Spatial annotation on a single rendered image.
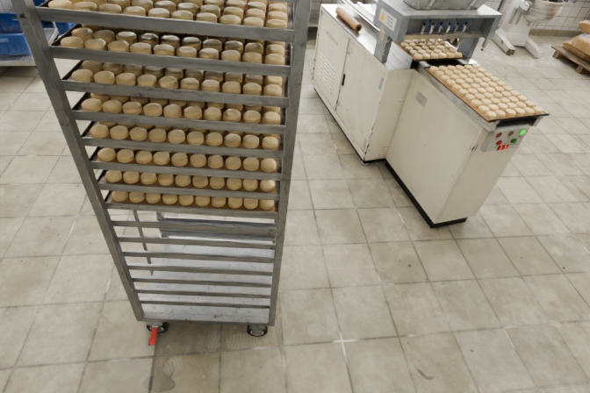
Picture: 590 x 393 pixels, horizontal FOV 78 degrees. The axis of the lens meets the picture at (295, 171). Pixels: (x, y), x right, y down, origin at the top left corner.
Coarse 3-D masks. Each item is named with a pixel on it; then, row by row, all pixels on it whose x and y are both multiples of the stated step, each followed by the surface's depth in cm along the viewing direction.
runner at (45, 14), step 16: (48, 16) 83; (64, 16) 83; (80, 16) 83; (96, 16) 83; (112, 16) 83; (128, 16) 83; (192, 32) 86; (208, 32) 86; (224, 32) 86; (240, 32) 86; (256, 32) 86; (272, 32) 86; (288, 32) 86
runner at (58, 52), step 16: (64, 48) 88; (80, 48) 88; (144, 64) 91; (160, 64) 91; (176, 64) 91; (192, 64) 91; (208, 64) 91; (224, 64) 91; (240, 64) 91; (256, 64) 91; (272, 64) 91
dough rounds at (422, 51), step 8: (392, 40) 256; (408, 40) 253; (416, 40) 255; (424, 40) 256; (432, 40) 257; (440, 40) 259; (408, 48) 242; (416, 48) 244; (424, 48) 245; (432, 48) 247; (440, 48) 249; (448, 48) 251; (416, 56) 234; (424, 56) 236; (432, 56) 238; (440, 56) 240; (448, 56) 242; (456, 56) 244
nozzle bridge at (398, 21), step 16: (384, 0) 230; (400, 0) 234; (384, 16) 231; (400, 16) 214; (416, 16) 214; (432, 16) 217; (448, 16) 220; (464, 16) 224; (480, 16) 227; (496, 16) 231; (384, 32) 233; (400, 32) 218; (416, 32) 230; (432, 32) 232; (448, 32) 235; (464, 32) 238; (480, 32) 241; (384, 48) 235; (464, 48) 260
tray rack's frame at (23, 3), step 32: (32, 0) 81; (32, 32) 83; (64, 96) 95; (64, 128) 100; (96, 192) 116; (128, 288) 152; (192, 288) 183; (224, 288) 185; (256, 288) 186; (160, 320) 171; (192, 320) 171; (224, 320) 172; (256, 320) 173
